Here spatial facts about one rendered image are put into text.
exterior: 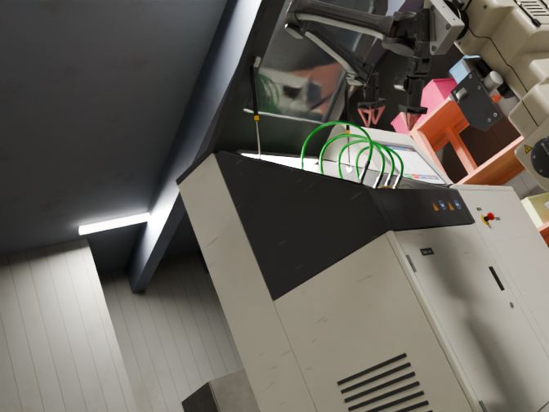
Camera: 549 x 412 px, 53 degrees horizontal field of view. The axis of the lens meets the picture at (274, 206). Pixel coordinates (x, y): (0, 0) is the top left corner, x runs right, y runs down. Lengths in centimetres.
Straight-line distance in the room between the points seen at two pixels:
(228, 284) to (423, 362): 88
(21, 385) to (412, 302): 534
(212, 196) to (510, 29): 131
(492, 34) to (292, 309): 113
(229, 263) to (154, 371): 610
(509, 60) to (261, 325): 128
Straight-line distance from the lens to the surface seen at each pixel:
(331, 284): 193
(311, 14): 178
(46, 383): 661
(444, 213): 219
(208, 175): 234
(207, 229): 235
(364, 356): 190
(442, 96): 443
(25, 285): 690
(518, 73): 164
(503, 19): 166
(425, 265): 186
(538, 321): 244
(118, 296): 850
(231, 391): 471
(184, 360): 841
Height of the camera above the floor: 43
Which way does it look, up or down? 19 degrees up
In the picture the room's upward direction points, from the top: 23 degrees counter-clockwise
